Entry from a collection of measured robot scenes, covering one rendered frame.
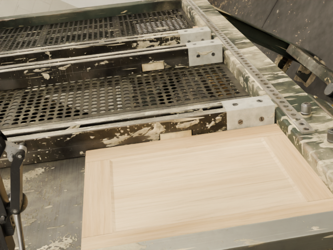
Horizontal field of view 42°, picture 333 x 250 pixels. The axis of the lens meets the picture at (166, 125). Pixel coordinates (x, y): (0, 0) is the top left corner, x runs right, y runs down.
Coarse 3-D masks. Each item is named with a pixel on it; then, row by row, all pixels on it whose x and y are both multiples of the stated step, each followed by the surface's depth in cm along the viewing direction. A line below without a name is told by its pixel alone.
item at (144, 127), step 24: (264, 96) 114; (96, 120) 110; (120, 120) 110; (144, 120) 108; (168, 120) 107; (192, 120) 108; (216, 120) 109; (240, 120) 110; (264, 120) 111; (48, 144) 106; (72, 144) 106; (96, 144) 107; (120, 144) 108
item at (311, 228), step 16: (256, 224) 76; (272, 224) 75; (288, 224) 75; (304, 224) 75; (320, 224) 74; (160, 240) 74; (176, 240) 74; (192, 240) 74; (208, 240) 73; (224, 240) 73; (240, 240) 73; (256, 240) 72; (272, 240) 72; (288, 240) 72; (304, 240) 73; (320, 240) 73
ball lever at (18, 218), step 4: (8, 196) 69; (24, 196) 70; (24, 200) 69; (24, 204) 69; (24, 208) 70; (20, 212) 70; (16, 216) 70; (20, 216) 70; (16, 220) 70; (20, 220) 70; (16, 224) 70; (20, 224) 70; (16, 228) 70; (20, 228) 70; (16, 232) 70; (20, 232) 70; (20, 236) 70; (20, 240) 70; (20, 244) 70; (24, 244) 70; (20, 248) 70; (24, 248) 70
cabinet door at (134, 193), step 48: (144, 144) 108; (192, 144) 106; (240, 144) 104; (288, 144) 102; (96, 192) 92; (144, 192) 91; (192, 192) 89; (240, 192) 88; (288, 192) 87; (96, 240) 79; (144, 240) 78
